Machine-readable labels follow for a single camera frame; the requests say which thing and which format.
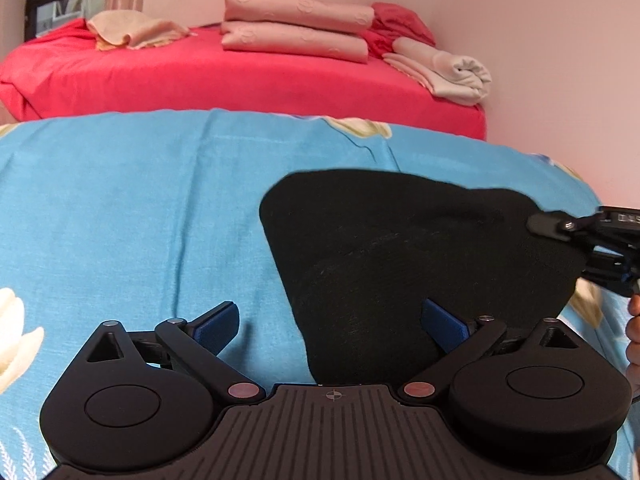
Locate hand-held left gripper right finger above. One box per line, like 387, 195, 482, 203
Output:
397, 299, 582, 406

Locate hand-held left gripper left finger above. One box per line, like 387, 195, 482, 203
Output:
85, 301, 267, 406

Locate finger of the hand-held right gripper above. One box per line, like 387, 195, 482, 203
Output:
527, 210, 601, 242

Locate black pants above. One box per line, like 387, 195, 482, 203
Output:
259, 169, 588, 387

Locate person's right hand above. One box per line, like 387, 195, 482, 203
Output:
625, 292, 640, 406

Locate blue printed blanket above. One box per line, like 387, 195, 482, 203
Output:
0, 108, 640, 480

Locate folded cream blanket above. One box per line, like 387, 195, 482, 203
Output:
382, 36, 493, 107

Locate red bed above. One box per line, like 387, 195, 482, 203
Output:
0, 17, 488, 141

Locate red crumpled cloth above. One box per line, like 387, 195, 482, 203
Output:
362, 1, 436, 58

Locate crumpled beige cloth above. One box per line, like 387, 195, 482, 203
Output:
86, 10, 194, 53

